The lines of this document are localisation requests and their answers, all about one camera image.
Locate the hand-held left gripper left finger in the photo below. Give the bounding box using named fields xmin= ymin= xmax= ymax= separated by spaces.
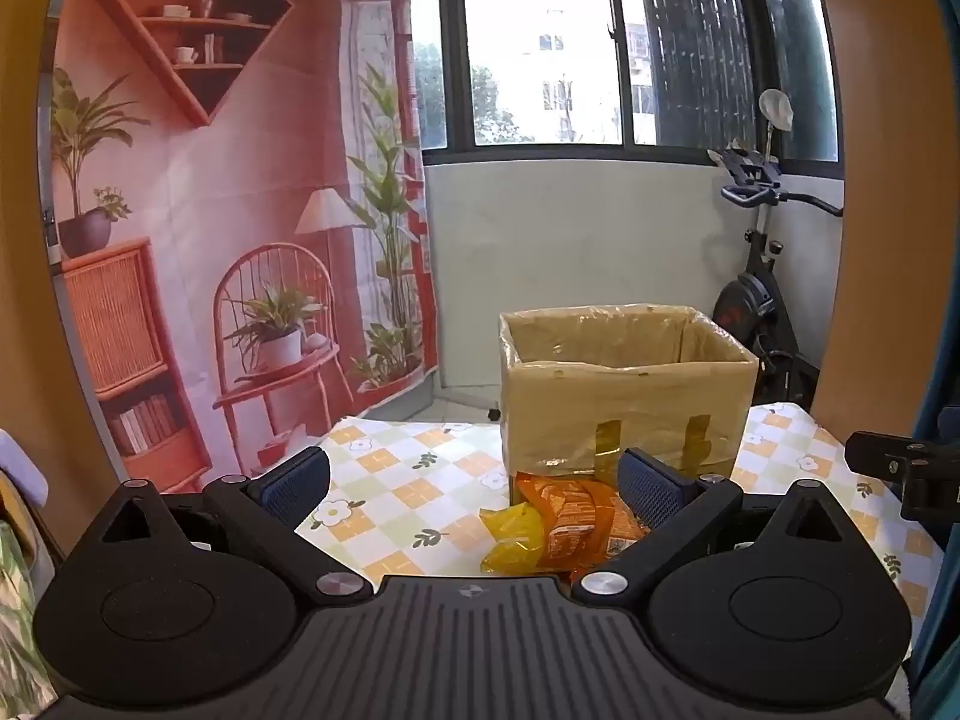
xmin=81 ymin=446 xmax=374 ymax=605

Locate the white cloth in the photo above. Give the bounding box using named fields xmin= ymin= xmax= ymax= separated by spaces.
xmin=0 ymin=427 xmax=50 ymax=512

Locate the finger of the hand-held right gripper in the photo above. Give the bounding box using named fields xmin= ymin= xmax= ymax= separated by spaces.
xmin=844 ymin=431 xmax=960 ymax=479

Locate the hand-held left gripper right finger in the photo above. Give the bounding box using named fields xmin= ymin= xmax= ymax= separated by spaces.
xmin=571 ymin=446 xmax=880 ymax=605

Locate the dark framed window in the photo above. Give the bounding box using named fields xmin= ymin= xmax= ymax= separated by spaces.
xmin=330 ymin=0 xmax=841 ymax=167

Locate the floral checkered tablecloth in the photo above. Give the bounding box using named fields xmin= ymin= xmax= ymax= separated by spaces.
xmin=292 ymin=401 xmax=946 ymax=602

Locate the taped cardboard box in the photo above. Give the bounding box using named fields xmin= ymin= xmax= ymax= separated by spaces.
xmin=499 ymin=304 xmax=760 ymax=503

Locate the black exercise bike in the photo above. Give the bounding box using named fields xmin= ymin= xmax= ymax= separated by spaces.
xmin=707 ymin=142 xmax=842 ymax=410

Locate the round clear disc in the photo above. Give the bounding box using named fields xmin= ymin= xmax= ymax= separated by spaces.
xmin=757 ymin=88 xmax=794 ymax=133

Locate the orange snack packet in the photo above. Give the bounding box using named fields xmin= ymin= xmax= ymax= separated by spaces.
xmin=514 ymin=471 xmax=650 ymax=568

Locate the printed room backdrop cloth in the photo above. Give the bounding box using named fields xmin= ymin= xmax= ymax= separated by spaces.
xmin=45 ymin=0 xmax=440 ymax=496

